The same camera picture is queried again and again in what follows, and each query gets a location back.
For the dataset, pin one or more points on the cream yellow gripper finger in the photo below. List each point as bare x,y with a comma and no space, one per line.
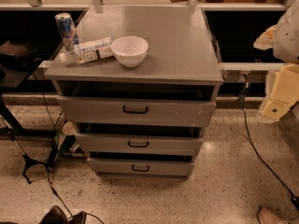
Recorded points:
282,93

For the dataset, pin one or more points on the grey top drawer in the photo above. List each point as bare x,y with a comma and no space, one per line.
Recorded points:
136,104

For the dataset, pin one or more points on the grey drawer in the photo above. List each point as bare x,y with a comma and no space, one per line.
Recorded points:
136,104
140,164
139,139

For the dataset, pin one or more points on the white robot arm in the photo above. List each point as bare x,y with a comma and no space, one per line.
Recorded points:
282,38

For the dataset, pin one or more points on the grey drawer cabinet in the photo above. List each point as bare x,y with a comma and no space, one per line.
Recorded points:
180,48

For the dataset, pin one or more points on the grey bottom drawer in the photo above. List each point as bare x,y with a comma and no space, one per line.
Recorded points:
140,164

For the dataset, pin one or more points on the grey middle drawer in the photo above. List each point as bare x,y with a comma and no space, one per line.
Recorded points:
139,139

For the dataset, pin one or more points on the beige shoe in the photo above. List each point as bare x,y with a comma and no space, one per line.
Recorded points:
268,217

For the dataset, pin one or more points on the white ceramic bowl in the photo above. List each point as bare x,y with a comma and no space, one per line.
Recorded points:
130,51

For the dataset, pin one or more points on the white milk carton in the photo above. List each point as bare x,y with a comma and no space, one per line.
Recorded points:
89,51

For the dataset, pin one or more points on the green bottle in rack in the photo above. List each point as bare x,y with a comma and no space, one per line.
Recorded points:
65,138

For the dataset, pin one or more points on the blue energy drink can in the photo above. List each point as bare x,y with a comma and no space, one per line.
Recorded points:
67,30

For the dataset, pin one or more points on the black shoes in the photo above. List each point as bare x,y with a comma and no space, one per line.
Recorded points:
57,216

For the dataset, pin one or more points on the black tripod stand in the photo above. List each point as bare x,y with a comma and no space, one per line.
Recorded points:
28,162

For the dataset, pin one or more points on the black chair left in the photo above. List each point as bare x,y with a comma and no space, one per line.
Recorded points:
17,63

